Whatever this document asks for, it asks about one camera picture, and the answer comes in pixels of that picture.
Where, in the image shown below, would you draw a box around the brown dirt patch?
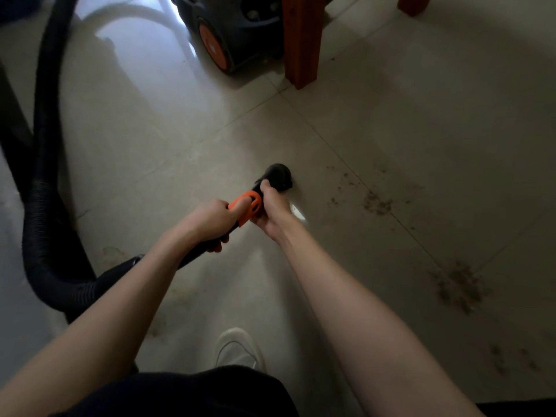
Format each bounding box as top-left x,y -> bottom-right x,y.
363,191 -> 394,217
430,261 -> 491,317

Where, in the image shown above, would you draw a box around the black shorts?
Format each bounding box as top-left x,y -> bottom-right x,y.
48,365 -> 556,417

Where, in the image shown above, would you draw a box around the dark blue object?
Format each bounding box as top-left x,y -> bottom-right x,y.
0,0 -> 44,23

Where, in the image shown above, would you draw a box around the brown wooden table leg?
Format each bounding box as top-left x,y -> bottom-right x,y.
397,0 -> 434,17
282,0 -> 327,90

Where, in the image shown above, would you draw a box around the black vacuum tube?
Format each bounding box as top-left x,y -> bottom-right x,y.
0,61 -> 36,203

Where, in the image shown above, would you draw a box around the white shoe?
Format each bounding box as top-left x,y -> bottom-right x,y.
214,328 -> 267,373

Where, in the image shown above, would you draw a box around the person's right hand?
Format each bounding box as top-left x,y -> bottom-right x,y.
251,179 -> 297,244

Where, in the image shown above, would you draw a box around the person's right forearm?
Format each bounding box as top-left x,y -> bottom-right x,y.
274,219 -> 485,417

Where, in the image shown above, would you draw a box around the black orange vacuum hose handle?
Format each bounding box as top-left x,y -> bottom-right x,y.
98,163 -> 293,296

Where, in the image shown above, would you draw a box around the black corrugated vacuum hose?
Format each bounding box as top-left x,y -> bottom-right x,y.
22,0 -> 144,319

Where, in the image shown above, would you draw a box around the person's left forearm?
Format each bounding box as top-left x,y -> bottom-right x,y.
0,221 -> 205,417

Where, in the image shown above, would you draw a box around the black vacuum cleaner orange wheel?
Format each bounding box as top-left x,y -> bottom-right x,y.
170,0 -> 338,75

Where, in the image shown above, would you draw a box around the person's left hand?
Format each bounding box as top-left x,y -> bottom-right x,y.
184,196 -> 253,253

